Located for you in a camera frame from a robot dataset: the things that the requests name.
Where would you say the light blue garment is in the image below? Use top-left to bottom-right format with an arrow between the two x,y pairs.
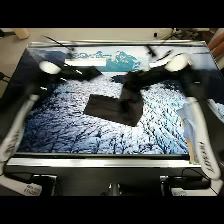
176,99 -> 202,164

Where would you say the dark grey garment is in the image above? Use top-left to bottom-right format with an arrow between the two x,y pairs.
82,82 -> 145,128

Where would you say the silver frame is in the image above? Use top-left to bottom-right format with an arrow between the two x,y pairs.
5,39 -> 224,197

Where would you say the black cable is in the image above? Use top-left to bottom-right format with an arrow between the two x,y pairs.
180,167 -> 214,183

